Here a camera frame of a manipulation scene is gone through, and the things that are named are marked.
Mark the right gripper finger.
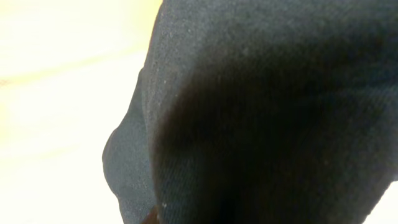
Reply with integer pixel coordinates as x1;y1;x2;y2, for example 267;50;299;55
140;205;160;224

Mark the black t-shirt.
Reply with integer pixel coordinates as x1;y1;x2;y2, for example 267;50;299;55
102;0;397;224

